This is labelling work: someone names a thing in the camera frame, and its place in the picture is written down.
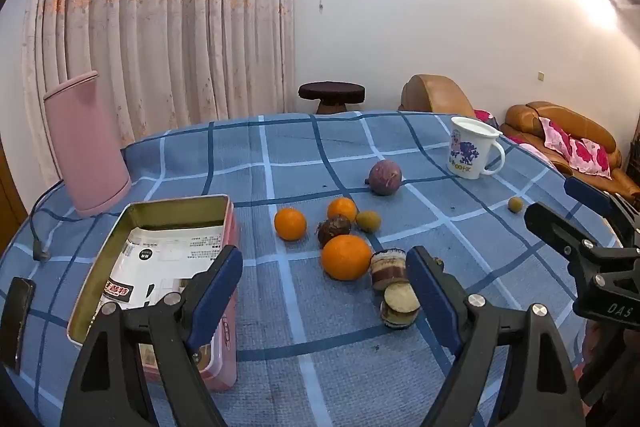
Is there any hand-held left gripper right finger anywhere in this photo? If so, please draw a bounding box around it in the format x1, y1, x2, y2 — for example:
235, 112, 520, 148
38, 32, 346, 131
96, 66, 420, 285
405, 245, 586, 427

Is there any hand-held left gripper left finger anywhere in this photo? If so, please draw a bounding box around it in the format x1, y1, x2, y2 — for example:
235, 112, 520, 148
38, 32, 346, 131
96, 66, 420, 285
60, 245, 244, 427

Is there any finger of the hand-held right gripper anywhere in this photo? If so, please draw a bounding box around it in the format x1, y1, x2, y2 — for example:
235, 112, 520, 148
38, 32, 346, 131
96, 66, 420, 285
564, 176, 640, 249
524, 201, 640, 279

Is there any pink metal tin box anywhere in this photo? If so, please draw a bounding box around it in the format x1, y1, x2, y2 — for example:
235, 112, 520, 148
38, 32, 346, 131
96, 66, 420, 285
66, 194, 238, 393

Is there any large orange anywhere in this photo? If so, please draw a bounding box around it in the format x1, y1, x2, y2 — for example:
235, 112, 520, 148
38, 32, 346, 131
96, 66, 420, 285
321, 234, 373, 282

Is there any dark wrinkled passion fruit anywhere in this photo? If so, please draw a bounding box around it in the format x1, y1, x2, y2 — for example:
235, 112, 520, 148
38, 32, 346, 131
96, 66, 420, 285
315, 215, 352, 250

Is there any pink floral pillow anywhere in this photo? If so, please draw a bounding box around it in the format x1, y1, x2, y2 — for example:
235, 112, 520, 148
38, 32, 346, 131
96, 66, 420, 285
539, 117, 612, 178

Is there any brown leather sofa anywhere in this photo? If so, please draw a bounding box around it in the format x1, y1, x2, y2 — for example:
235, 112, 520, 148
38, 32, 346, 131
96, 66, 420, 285
500, 101, 640, 208

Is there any medium orange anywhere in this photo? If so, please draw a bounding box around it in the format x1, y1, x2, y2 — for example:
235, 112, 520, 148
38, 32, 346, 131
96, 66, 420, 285
274, 207, 307, 242

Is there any white printed mug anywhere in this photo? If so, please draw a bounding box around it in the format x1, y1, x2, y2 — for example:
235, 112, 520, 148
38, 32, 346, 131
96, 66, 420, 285
446, 116, 506, 180

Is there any pink floral cloth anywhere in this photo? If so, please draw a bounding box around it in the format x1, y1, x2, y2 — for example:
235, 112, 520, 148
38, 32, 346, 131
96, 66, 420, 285
474, 109, 501, 130

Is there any small orange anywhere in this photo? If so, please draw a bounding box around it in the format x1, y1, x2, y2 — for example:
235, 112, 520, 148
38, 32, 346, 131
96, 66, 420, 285
327, 197, 359, 224

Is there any purple passion fruit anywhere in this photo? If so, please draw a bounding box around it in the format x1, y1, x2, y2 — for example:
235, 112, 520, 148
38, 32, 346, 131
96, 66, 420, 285
365, 160, 403, 196

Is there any brown leather armchair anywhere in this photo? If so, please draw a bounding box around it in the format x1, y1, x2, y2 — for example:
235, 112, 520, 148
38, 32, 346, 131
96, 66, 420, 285
398, 74, 476, 118

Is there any blue checked tablecloth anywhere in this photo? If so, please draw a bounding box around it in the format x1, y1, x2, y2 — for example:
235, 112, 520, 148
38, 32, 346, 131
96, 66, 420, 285
0, 111, 621, 427

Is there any pink cylindrical container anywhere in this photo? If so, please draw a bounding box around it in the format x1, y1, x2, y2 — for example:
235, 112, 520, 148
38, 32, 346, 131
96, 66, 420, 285
42, 71, 132, 218

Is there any black phone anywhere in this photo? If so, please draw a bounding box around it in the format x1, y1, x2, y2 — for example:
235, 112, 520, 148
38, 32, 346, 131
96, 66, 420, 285
0, 277, 37, 375

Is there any dark round stool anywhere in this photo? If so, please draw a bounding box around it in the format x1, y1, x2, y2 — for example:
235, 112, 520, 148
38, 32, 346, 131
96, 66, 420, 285
298, 81, 366, 114

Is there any wooden door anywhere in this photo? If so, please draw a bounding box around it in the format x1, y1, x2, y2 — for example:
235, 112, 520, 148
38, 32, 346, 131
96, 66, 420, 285
0, 142, 28, 238

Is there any pale floral curtain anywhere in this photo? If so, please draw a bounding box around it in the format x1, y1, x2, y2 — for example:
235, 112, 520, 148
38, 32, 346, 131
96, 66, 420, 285
22, 0, 296, 188

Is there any black cable with plug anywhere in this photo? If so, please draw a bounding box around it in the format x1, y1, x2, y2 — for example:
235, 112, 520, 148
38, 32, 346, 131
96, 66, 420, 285
29, 179, 66, 264

